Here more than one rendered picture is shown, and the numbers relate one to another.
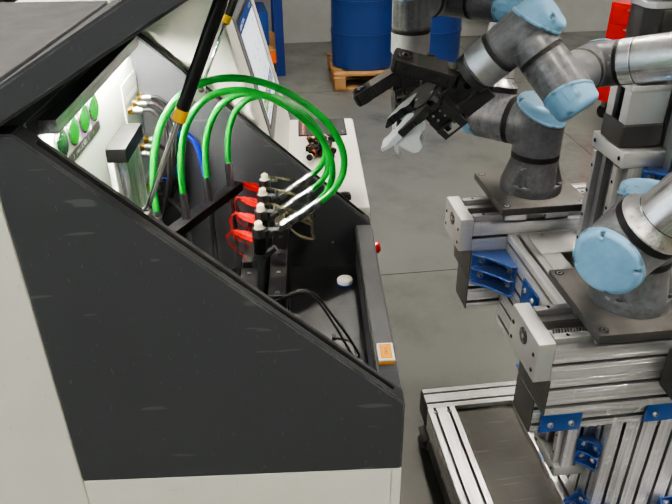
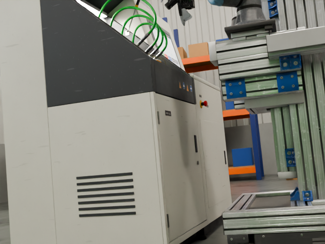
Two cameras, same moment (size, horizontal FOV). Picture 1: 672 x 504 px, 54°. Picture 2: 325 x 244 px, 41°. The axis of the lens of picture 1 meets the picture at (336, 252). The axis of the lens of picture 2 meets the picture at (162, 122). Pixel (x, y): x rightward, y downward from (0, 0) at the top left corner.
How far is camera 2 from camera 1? 1.83 m
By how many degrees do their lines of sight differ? 41
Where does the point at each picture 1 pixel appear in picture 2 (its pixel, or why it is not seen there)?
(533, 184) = not seen: hidden behind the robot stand
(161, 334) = (74, 37)
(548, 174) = not seen: hidden behind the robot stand
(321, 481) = (124, 100)
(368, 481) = (141, 99)
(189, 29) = (126, 14)
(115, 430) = (58, 80)
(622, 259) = not seen: outside the picture
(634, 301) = (242, 19)
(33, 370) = (39, 57)
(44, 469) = (36, 101)
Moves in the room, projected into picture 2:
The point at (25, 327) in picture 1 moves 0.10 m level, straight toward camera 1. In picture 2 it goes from (39, 40) to (36, 34)
